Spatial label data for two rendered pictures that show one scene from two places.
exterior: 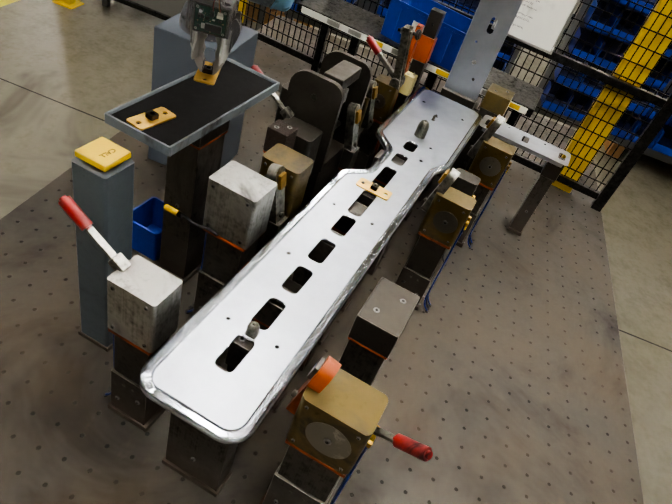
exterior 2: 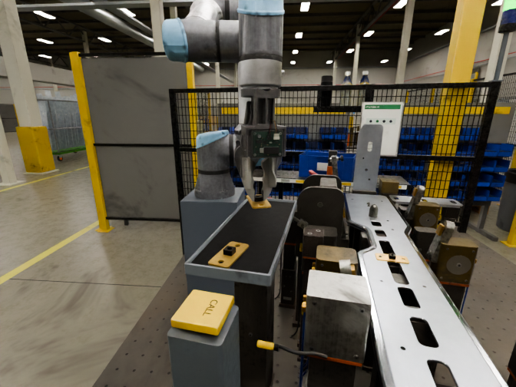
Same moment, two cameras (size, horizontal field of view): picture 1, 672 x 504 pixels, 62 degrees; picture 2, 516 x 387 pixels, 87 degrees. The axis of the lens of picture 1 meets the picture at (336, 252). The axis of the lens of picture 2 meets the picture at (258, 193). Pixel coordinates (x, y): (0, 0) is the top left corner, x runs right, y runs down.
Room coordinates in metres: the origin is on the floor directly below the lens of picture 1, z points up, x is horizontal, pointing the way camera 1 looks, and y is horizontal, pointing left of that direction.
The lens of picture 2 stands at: (0.40, 0.33, 1.39)
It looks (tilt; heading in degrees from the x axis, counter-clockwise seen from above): 16 degrees down; 1
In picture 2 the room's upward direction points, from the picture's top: straight up
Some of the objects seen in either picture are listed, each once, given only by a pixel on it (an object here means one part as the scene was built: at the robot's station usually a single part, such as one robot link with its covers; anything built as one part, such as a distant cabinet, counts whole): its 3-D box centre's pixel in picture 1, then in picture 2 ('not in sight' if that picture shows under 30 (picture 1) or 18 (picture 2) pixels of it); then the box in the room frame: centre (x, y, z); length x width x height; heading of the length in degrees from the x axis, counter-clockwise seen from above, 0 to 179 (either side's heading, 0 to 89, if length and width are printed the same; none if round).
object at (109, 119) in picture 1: (201, 100); (255, 227); (0.95, 0.34, 1.16); 0.37 x 0.14 x 0.02; 167
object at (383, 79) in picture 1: (366, 130); not in sight; (1.59, 0.04, 0.87); 0.10 x 0.07 x 0.35; 77
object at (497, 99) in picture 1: (477, 139); (385, 213); (1.79, -0.32, 0.88); 0.08 x 0.08 x 0.36; 77
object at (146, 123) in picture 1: (152, 116); (229, 251); (0.82, 0.38, 1.17); 0.08 x 0.04 x 0.01; 159
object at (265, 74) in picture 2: not in sight; (262, 77); (0.93, 0.33, 1.45); 0.08 x 0.08 x 0.05
